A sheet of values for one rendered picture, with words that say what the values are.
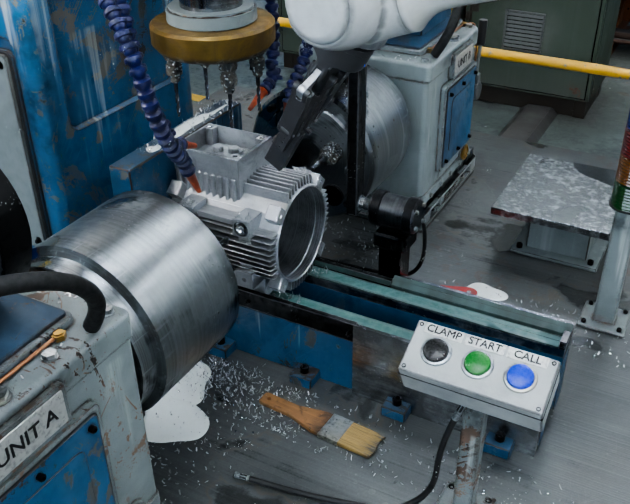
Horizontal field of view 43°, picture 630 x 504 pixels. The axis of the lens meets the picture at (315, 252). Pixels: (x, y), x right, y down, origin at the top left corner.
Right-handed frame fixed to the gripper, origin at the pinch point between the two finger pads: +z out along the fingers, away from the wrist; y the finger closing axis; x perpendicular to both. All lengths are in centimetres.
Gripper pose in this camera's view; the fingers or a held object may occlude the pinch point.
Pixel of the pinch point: (284, 145)
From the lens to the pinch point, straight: 114.0
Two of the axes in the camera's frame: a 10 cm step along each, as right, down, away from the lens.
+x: 7.6, 6.5, -1.1
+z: -4.3, 6.1, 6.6
